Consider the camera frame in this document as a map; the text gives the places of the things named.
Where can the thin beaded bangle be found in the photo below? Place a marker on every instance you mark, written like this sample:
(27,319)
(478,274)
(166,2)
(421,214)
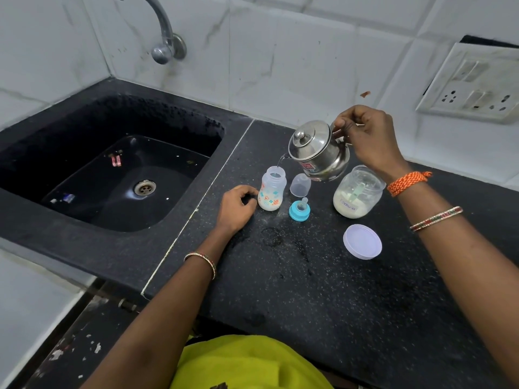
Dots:
(202,261)

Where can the small red scrap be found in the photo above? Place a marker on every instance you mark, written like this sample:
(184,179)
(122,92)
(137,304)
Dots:
(115,160)

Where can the yellow-green garment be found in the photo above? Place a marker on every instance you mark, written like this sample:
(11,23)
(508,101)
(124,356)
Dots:
(247,364)

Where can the person's right forearm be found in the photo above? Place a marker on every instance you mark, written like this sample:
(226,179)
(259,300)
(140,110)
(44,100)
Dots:
(466,271)

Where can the white wall switch socket board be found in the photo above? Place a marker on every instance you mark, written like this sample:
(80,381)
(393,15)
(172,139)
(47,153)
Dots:
(474,85)

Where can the person's left forearm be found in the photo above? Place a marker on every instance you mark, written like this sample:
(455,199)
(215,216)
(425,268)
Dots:
(170,320)

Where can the glass jar of milk powder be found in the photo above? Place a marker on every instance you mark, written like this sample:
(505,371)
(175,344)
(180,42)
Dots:
(357,198)

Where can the person's left hand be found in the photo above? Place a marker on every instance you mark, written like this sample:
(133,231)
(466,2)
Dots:
(233,210)

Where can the printed baby feeding bottle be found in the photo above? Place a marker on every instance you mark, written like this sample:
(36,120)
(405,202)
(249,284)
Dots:
(271,190)

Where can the pale lilac jar lid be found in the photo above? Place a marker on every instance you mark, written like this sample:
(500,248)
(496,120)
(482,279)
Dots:
(362,242)

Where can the steel kettle with lid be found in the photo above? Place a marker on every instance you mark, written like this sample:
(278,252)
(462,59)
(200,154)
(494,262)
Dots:
(320,153)

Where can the steel wall faucet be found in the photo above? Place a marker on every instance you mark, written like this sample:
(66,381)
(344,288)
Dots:
(166,40)

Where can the small blue wrapper scrap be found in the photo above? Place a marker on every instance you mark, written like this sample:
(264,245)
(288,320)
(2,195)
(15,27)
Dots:
(67,198)

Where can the person's right fingers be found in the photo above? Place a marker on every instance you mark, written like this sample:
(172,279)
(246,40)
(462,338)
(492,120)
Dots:
(345,121)

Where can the steel sink drain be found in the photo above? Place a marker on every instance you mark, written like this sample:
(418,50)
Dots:
(144,187)

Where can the orange thread wristband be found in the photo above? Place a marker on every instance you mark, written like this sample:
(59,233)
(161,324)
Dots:
(407,183)

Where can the beaded bangles pair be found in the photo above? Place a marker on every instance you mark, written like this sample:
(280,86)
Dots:
(437,219)

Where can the person's left fingers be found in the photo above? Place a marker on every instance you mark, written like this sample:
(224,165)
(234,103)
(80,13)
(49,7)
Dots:
(248,191)

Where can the person's right hand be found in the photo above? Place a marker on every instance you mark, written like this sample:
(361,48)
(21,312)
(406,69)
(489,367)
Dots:
(373,141)

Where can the clear bottle dome cap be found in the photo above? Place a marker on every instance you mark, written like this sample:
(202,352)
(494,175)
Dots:
(300,185)

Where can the pale green powder scoop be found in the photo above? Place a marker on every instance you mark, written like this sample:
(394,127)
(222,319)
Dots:
(357,193)

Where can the black stone sink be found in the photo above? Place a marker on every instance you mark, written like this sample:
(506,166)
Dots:
(81,178)

